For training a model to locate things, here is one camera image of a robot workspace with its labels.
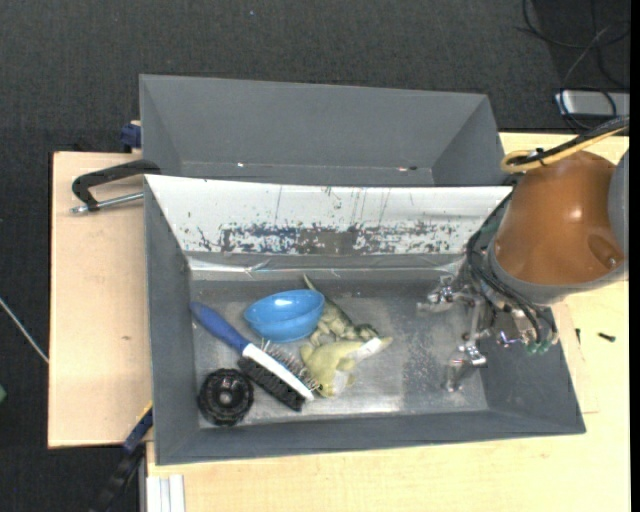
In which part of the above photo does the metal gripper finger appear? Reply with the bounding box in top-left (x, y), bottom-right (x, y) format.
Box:
top-left (444, 341), bottom-right (489, 393)
top-left (416, 278), bottom-right (472, 313)

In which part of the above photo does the grey metal bin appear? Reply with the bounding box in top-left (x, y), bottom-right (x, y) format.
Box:
top-left (138, 73), bottom-right (587, 466)

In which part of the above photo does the yellow-green plush toy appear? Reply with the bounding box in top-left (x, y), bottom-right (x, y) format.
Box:
top-left (299, 335), bottom-right (395, 399)

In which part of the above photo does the blue plastic bowl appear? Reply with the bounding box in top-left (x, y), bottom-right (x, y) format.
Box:
top-left (243, 288), bottom-right (327, 344)

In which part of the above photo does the black bristle brush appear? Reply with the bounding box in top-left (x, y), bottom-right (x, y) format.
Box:
top-left (236, 355), bottom-right (307, 413)

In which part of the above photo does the black ribbed round knob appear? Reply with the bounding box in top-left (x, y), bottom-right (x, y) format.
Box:
top-left (196, 368), bottom-right (255, 428)

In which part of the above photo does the blue and white wire brush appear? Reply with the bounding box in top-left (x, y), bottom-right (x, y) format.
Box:
top-left (188, 300), bottom-right (322, 402)

